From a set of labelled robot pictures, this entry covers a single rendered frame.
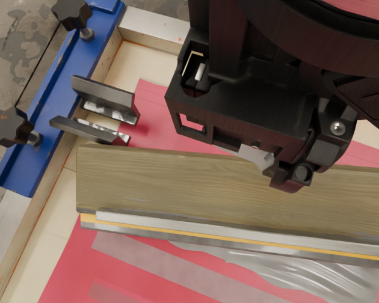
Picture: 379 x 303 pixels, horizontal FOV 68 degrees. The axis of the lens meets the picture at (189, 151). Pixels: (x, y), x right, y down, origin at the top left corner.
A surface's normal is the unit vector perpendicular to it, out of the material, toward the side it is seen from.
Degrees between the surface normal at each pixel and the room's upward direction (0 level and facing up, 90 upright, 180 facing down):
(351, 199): 22
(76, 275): 0
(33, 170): 0
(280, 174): 52
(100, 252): 0
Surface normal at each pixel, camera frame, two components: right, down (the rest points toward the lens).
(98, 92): -0.29, 0.47
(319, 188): -0.16, 0.13
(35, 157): -0.07, -0.25
